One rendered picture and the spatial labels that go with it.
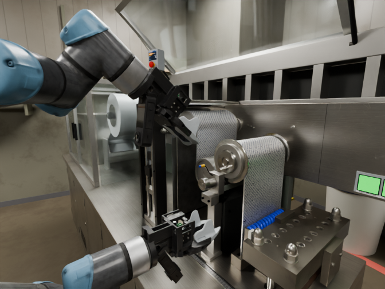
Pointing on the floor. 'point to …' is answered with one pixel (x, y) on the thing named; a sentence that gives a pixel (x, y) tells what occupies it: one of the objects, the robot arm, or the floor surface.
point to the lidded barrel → (358, 219)
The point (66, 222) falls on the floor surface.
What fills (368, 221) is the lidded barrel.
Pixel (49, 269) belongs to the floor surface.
